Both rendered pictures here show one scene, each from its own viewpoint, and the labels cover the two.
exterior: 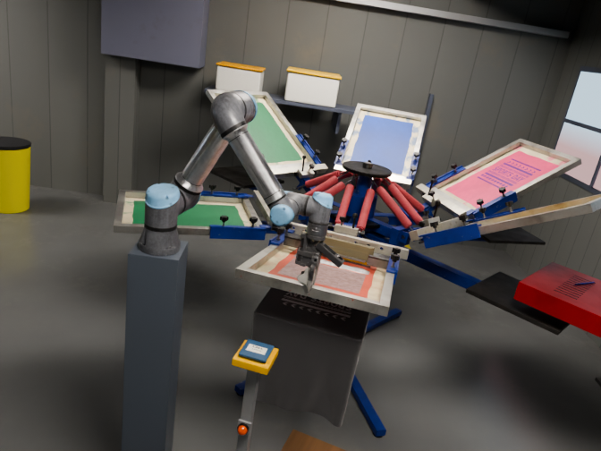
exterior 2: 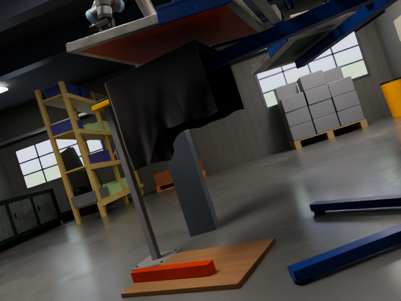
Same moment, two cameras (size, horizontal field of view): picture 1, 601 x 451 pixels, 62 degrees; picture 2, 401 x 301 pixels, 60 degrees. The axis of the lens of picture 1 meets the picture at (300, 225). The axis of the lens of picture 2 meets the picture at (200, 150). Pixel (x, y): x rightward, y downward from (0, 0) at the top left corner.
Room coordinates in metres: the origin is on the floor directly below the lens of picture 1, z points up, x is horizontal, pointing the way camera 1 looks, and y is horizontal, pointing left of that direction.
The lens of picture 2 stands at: (2.35, -1.78, 0.50)
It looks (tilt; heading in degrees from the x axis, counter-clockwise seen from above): 1 degrees up; 102
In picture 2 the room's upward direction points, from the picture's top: 18 degrees counter-clockwise
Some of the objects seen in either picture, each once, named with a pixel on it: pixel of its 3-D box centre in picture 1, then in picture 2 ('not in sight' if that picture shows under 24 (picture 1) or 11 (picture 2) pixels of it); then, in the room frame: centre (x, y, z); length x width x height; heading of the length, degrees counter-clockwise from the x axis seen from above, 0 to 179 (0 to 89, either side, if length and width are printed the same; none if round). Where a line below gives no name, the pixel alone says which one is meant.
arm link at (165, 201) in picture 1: (163, 204); not in sight; (1.71, 0.50, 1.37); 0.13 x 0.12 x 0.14; 168
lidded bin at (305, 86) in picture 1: (311, 87); not in sight; (5.11, 0.10, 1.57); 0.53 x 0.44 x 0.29; 94
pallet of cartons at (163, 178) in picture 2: not in sight; (180, 175); (0.11, 5.64, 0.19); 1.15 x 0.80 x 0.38; 4
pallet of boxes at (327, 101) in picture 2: not in sight; (317, 107); (3.33, 5.79, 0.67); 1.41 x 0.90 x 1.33; 4
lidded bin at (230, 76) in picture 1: (240, 78); not in sight; (5.07, 0.80, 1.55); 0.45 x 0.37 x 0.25; 94
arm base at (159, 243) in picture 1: (160, 234); not in sight; (1.71, 0.51, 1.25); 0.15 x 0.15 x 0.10
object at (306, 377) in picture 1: (299, 370); (145, 124); (1.74, -0.09, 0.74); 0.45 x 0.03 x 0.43; 79
